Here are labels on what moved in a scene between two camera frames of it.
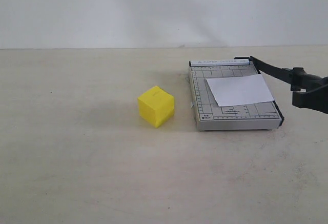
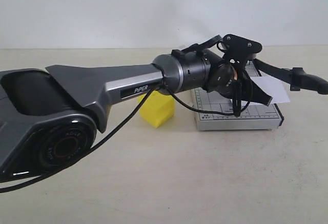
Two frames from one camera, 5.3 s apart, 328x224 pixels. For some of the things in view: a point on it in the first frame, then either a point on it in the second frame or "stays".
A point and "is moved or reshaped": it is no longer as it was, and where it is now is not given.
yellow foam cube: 156,106 stays
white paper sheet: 240,89 is moved or reshaped
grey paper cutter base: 258,116 stays
